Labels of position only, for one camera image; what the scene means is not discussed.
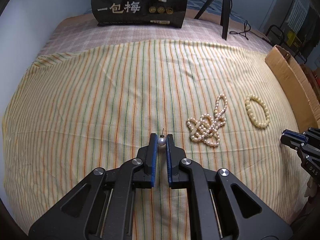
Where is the right white gloved hand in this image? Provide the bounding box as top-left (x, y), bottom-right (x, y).
top-left (304, 177), bottom-right (319, 202)

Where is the yellow black box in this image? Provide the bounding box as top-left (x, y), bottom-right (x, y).
top-left (286, 30), bottom-right (302, 48)

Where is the beige checkered blanket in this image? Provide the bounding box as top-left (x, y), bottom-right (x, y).
top-left (39, 9), bottom-right (272, 55)

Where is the white striped towel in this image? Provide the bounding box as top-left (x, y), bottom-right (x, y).
top-left (285, 0), bottom-right (310, 33)

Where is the blue patterned bed sheet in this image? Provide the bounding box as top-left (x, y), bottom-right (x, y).
top-left (82, 0), bottom-right (251, 26)

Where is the thin pearl necklace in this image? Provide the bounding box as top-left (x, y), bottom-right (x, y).
top-left (186, 93), bottom-right (228, 148)

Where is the cream bead bracelet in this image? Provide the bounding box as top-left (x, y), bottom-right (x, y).
top-left (244, 93), bottom-right (271, 130)

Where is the pearl stud earring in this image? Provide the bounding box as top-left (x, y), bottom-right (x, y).
top-left (157, 129), bottom-right (166, 147)

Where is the brown cardboard box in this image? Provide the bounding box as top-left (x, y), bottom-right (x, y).
top-left (265, 45), bottom-right (319, 132)

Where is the black power cable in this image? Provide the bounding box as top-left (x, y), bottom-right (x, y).
top-left (228, 19), bottom-right (271, 43)

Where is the black clothes rack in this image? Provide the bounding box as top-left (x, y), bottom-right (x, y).
top-left (264, 0), bottom-right (319, 63)

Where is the yellow striped cloth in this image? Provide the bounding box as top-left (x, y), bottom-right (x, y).
top-left (2, 40), bottom-right (309, 231)

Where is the black snack bag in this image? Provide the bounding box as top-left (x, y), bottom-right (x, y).
top-left (90, 0), bottom-right (190, 29)

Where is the black tripod stand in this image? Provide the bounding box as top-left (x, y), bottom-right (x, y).
top-left (194, 0), bottom-right (234, 41)

